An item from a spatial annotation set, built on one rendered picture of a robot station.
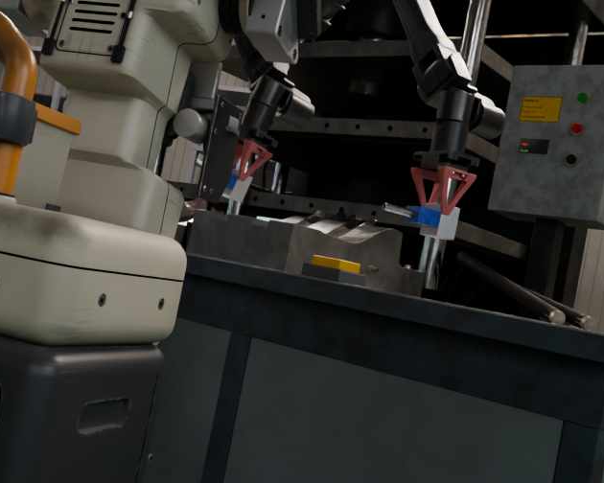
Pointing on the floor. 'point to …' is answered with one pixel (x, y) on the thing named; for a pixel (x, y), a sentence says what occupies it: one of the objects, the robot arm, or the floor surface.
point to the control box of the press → (560, 159)
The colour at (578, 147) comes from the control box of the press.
